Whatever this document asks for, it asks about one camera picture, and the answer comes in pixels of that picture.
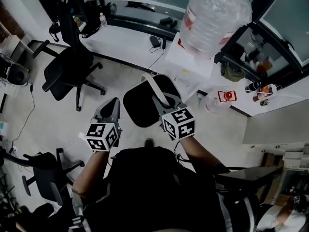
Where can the green bag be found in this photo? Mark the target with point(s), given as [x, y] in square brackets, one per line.
[233, 73]

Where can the black round appliance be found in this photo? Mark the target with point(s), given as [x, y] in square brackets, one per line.
[18, 74]

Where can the yellow drink bottle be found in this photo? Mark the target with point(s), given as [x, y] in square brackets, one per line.
[77, 20]

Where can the black high-back office chair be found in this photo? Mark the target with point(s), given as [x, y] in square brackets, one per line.
[62, 74]

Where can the red jar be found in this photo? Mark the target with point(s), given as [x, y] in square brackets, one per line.
[258, 96]

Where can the person's black clothing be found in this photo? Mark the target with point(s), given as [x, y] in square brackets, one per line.
[154, 192]

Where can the person's right forearm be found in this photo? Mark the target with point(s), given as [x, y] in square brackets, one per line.
[198, 153]

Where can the white water dispenser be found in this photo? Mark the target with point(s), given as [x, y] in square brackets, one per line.
[193, 65]

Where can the large clear dispenser water bottle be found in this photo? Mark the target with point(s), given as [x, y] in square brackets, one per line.
[212, 18]

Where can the black power adapter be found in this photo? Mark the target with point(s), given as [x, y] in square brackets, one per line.
[154, 41]

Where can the white carton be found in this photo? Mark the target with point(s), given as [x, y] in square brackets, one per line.
[272, 89]

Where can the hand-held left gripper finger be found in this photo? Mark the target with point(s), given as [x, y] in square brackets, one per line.
[97, 111]
[117, 110]

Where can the black thermos bottle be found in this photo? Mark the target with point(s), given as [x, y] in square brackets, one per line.
[253, 86]

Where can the small white-capped water bottle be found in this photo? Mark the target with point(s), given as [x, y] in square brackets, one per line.
[103, 20]

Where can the black slim adapter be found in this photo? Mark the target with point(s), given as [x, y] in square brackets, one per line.
[164, 43]

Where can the person's right black shoe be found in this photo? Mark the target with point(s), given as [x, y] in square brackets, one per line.
[149, 142]

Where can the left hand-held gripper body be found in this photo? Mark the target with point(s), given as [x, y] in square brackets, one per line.
[96, 132]

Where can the person's left forearm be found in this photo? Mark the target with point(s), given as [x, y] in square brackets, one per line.
[90, 173]

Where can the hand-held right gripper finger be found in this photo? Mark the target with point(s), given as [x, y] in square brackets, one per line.
[177, 101]
[158, 106]

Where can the clear water jug red cap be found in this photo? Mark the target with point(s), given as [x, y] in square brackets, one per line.
[217, 105]

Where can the small dark can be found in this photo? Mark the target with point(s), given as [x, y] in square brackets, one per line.
[264, 102]

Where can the white power strip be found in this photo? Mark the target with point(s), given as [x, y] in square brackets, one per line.
[13, 150]

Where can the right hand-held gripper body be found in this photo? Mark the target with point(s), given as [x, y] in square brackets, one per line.
[178, 123]

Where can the white paper scrap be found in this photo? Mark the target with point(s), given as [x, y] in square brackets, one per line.
[81, 135]

